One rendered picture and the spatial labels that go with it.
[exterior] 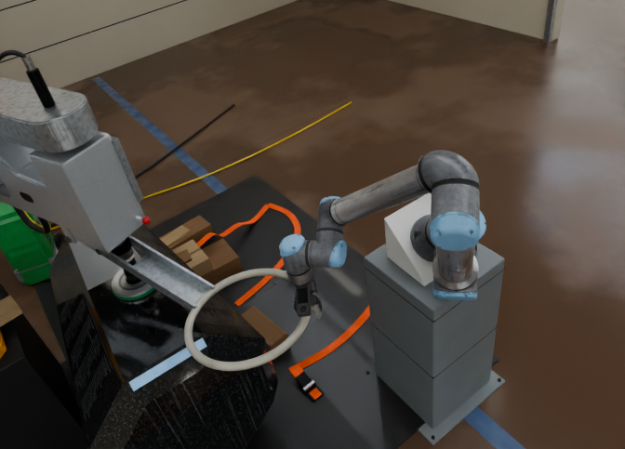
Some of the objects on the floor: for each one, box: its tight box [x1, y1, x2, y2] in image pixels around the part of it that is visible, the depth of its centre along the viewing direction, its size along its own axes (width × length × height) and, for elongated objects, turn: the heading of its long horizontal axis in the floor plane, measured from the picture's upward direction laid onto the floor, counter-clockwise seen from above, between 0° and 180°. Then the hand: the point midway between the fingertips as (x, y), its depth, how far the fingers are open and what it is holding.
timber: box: [241, 306, 287, 360], centre depth 296 cm, size 30×12×12 cm, turn 52°
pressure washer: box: [0, 202, 64, 286], centre depth 351 cm, size 35×35×87 cm
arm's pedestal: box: [364, 243, 505, 445], centre depth 241 cm, size 50×50×85 cm
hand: (312, 319), depth 198 cm, fingers closed on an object, 4 cm apart
